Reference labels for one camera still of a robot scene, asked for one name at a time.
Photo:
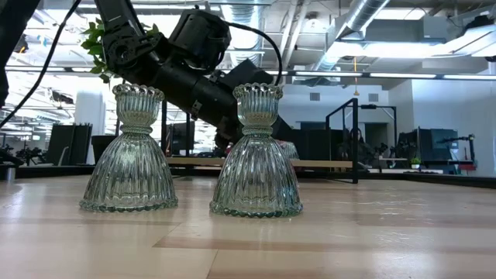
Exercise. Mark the long ceiling light strip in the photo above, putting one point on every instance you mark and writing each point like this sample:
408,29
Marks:
403,75
329,73
469,77

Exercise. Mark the green leafy artificial plant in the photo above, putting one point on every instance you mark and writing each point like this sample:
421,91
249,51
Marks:
95,46

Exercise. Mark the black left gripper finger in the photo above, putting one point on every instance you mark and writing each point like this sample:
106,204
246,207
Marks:
282,131

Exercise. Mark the black background robot arm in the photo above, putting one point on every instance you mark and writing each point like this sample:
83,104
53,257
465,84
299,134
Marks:
470,145

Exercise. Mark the silver ceiling duct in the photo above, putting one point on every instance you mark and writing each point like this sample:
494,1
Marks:
368,11
244,38

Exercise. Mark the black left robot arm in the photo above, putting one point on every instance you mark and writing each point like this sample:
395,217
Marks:
182,85

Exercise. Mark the small distant clear glass vase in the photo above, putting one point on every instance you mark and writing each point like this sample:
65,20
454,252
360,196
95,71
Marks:
291,150

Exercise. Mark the black plant pot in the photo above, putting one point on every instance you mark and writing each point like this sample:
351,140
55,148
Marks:
101,149

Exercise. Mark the black aluminium rig frame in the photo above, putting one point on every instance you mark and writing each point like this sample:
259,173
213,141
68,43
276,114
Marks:
426,178

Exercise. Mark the small green potted plant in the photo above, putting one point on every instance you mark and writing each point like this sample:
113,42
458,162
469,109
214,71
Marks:
415,160

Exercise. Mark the small red object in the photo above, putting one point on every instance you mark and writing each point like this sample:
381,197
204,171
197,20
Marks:
467,167

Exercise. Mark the clear ribbed glass vase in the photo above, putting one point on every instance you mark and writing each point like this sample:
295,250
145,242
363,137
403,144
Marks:
255,178
129,170

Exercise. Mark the person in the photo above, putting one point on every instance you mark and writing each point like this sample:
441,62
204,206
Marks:
350,149

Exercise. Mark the silver metal cylinder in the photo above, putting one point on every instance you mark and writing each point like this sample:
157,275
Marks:
10,173

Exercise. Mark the black metal shelf leg frame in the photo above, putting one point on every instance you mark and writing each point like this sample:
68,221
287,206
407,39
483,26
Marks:
164,128
355,147

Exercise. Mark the black monitor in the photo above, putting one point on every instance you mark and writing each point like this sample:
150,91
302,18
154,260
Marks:
179,137
430,145

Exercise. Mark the yellow hanging pendant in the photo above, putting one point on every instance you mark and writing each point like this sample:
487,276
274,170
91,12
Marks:
355,93

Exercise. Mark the grey wall vent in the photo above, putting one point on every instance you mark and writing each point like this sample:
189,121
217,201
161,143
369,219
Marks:
373,97
314,96

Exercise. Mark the black partition panel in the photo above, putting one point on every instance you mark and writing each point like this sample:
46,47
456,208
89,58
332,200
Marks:
69,145

